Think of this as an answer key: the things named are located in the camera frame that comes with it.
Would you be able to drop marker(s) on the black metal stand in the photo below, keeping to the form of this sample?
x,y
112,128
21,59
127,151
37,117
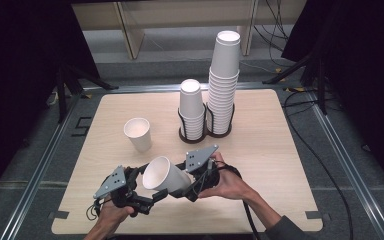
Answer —
x,y
321,90
61,96

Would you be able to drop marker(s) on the tall stack of white cups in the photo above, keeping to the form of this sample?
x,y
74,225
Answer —
x,y
225,73

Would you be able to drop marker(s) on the short stack of white cups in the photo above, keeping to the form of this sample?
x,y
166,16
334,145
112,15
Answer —
x,y
191,100

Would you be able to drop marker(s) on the metal floor rail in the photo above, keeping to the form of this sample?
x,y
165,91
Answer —
x,y
140,89
36,176
350,170

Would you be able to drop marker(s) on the person's left hand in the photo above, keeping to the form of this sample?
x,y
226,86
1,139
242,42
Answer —
x,y
111,218

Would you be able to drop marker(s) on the person's right hand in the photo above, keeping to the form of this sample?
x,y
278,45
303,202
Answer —
x,y
231,185

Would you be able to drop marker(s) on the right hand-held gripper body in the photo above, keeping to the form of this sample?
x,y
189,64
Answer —
x,y
203,176

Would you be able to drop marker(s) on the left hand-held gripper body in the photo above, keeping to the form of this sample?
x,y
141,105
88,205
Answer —
x,y
115,183

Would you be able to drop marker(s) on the light wooden bench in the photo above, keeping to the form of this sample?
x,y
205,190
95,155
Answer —
x,y
130,20

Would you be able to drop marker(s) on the single white paper cup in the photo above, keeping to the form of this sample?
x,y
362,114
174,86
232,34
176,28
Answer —
x,y
139,136
166,176

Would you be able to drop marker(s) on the dark curtain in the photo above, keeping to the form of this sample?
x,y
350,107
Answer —
x,y
366,66
20,83

